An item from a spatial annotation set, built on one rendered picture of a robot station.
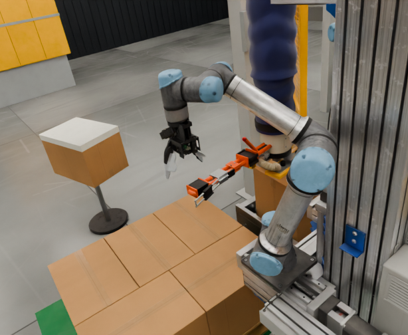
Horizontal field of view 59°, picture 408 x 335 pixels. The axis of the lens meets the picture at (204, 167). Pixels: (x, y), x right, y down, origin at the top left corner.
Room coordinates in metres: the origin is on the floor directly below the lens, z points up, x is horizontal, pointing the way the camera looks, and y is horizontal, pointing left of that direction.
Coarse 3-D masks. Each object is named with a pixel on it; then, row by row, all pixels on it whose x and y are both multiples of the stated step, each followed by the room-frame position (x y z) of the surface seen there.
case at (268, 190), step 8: (280, 160) 2.02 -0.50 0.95; (256, 168) 1.96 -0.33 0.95; (256, 176) 1.96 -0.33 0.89; (264, 176) 1.89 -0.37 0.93; (256, 184) 1.97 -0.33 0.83; (264, 184) 1.89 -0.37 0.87; (272, 184) 1.82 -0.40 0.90; (280, 184) 1.76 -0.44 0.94; (256, 192) 1.97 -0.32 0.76; (264, 192) 1.90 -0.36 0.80; (272, 192) 1.82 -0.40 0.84; (280, 192) 1.76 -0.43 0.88; (256, 200) 1.98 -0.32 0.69; (264, 200) 1.90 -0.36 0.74; (272, 200) 1.83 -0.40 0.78; (256, 208) 1.98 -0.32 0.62; (264, 208) 1.90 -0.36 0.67; (272, 208) 1.83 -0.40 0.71; (304, 216) 1.67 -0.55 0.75; (304, 224) 1.67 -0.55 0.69; (296, 232) 1.64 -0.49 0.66; (304, 232) 1.67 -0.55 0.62; (296, 240) 1.64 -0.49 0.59
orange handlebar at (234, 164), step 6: (264, 144) 1.76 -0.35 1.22; (264, 150) 1.69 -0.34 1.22; (234, 162) 1.59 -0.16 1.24; (246, 162) 1.59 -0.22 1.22; (222, 168) 1.56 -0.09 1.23; (228, 168) 1.57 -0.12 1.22; (234, 168) 1.54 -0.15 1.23; (240, 168) 1.57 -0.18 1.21; (210, 180) 1.49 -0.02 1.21; (192, 192) 1.39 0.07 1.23
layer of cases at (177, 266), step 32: (160, 224) 2.07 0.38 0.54; (192, 224) 2.01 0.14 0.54; (224, 224) 1.96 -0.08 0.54; (96, 256) 1.83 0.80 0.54; (128, 256) 1.78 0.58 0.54; (160, 256) 1.74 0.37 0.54; (192, 256) 1.70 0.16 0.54; (224, 256) 1.65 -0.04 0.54; (64, 288) 1.59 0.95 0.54; (96, 288) 1.55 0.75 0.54; (128, 288) 1.51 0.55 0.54; (160, 288) 1.47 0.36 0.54; (192, 288) 1.43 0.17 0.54; (224, 288) 1.40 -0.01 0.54; (96, 320) 1.32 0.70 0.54; (128, 320) 1.29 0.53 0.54; (160, 320) 1.25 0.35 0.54; (192, 320) 1.22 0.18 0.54; (224, 320) 1.32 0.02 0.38; (256, 320) 1.43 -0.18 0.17
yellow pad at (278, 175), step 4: (292, 152) 1.82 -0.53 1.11; (280, 164) 1.68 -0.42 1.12; (284, 164) 1.67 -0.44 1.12; (288, 164) 1.69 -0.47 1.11; (284, 168) 1.65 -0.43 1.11; (288, 168) 1.65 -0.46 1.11; (268, 172) 1.64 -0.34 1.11; (272, 172) 1.64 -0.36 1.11; (276, 172) 1.63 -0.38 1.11; (280, 172) 1.62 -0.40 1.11; (284, 172) 1.62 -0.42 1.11; (272, 176) 1.62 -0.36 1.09; (276, 176) 1.60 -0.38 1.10; (280, 176) 1.59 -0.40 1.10
